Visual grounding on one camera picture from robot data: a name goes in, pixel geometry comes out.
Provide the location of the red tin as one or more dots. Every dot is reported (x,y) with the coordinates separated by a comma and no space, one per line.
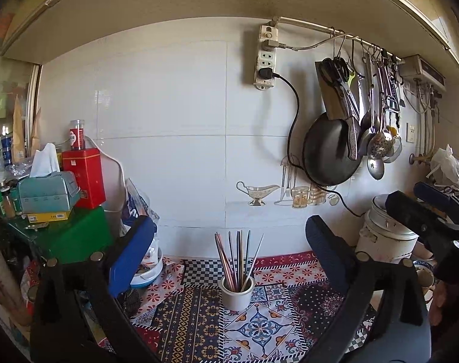
(84,181)

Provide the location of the white wall-mounted appliance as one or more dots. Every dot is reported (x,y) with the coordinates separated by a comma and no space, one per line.
(422,70)

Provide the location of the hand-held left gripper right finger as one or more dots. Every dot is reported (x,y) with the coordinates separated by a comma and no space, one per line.
(327,253)

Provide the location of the white blue plastic basket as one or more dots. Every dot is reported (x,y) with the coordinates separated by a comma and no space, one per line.
(154,268)

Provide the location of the blue white plastic bag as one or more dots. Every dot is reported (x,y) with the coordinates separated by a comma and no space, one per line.
(137,204)

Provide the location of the white rice cooker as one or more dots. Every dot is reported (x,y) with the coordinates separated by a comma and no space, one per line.
(384,238)

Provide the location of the steel kitchen knife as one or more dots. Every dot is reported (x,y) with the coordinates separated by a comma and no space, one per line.
(353,136)

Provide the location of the black wok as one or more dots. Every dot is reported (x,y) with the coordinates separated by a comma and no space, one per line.
(324,155)

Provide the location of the white cup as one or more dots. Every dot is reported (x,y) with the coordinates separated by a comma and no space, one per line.
(237,299)

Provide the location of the brown paper bag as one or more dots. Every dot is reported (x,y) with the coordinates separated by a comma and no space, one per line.
(35,136)
(18,132)

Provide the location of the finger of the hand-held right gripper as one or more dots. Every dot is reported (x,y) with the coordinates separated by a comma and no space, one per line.
(433,196)
(414,219)

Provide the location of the blue bottle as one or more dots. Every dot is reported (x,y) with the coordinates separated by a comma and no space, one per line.
(6,151)

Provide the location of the steel ladle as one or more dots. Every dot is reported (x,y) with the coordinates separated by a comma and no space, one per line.
(366,121)

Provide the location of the wooden cutting board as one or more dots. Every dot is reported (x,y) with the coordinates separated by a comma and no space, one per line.
(327,98)

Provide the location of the bundle of chopsticks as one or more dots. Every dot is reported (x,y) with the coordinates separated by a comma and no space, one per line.
(235,264)

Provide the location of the white power strip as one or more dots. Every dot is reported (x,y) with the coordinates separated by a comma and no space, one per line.
(266,60)

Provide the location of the person's right hand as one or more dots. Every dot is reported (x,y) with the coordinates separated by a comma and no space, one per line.
(440,304)

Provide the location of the white wall socket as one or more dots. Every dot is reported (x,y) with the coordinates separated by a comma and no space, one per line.
(411,133)

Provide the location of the metal hanging rail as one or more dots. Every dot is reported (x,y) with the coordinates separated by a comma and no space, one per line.
(309,24)

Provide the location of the steel skimmer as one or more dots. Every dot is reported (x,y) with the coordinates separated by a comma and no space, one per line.
(378,145)

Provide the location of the small spice jar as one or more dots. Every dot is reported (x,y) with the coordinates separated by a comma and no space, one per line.
(14,204)

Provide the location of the steel peeler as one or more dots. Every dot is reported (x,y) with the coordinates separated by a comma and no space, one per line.
(392,94)

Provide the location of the red label jar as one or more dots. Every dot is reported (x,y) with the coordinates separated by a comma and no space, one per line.
(77,136)

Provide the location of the green box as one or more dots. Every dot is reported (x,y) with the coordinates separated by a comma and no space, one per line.
(74,234)

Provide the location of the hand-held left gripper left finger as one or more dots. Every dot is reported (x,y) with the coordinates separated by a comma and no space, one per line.
(133,249)

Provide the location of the steel serving spoon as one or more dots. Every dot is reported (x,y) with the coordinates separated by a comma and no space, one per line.
(375,168)

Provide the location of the patterned patchwork tablecloth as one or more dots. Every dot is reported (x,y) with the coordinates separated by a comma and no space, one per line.
(252,329)

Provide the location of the wall tap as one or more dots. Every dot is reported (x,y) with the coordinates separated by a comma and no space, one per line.
(416,158)

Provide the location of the teal tissue box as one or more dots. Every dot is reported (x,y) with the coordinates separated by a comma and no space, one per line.
(48,193)

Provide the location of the patterned ceramic mug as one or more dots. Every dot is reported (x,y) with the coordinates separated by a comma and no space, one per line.
(424,278)

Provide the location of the flat yellow box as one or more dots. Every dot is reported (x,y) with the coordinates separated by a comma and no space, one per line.
(50,217)

